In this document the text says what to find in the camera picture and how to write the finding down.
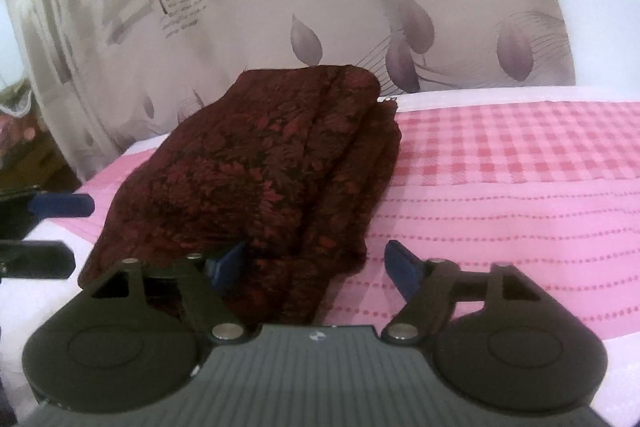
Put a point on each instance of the beige leaf print curtain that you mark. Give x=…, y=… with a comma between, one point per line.
x=108, y=73

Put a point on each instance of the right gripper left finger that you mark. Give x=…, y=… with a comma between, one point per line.
x=204, y=280

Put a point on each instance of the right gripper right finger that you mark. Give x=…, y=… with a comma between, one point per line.
x=426, y=286

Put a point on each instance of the cluttered items beside bed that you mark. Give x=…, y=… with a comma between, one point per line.
x=29, y=155

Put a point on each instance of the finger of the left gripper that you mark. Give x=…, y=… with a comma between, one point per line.
x=36, y=260
x=45, y=205

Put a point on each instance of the dark red knitted garment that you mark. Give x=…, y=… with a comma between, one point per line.
x=290, y=163

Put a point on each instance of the pink checked bed sheet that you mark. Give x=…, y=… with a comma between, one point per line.
x=538, y=204

